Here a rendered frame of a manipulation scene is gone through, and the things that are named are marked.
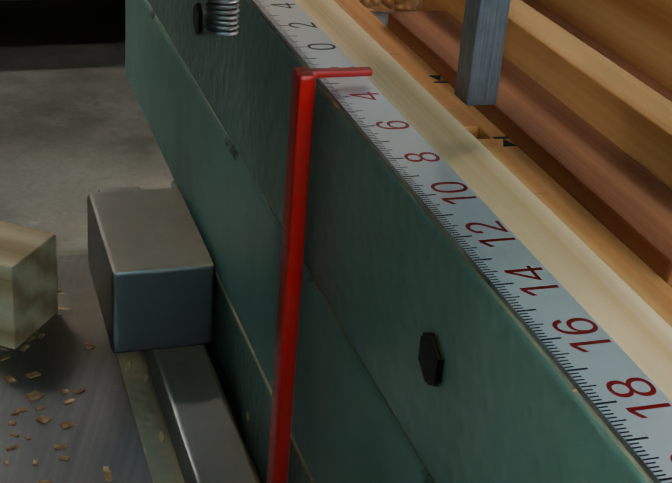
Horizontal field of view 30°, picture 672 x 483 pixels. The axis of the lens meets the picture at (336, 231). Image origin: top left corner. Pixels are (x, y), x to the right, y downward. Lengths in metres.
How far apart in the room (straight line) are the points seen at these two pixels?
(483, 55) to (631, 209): 0.06
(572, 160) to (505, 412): 0.11
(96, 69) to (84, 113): 0.30
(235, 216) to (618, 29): 0.14
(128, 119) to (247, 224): 2.49
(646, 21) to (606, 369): 0.19
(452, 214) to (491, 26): 0.09
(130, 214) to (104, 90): 2.58
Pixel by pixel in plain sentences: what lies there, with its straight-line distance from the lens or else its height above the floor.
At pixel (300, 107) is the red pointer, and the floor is 0.95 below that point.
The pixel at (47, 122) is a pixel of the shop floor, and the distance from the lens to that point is 2.88.
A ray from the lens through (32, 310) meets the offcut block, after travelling 0.51.
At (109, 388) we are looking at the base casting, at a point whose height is 0.80.
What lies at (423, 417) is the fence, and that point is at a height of 0.91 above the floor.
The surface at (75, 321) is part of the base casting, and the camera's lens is 0.52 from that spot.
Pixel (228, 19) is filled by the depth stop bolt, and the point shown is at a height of 0.96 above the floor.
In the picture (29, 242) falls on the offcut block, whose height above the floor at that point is 0.84.
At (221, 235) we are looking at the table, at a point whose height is 0.86.
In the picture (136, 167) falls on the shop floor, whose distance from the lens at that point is 2.65.
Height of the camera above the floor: 1.07
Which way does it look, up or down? 26 degrees down
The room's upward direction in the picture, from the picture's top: 5 degrees clockwise
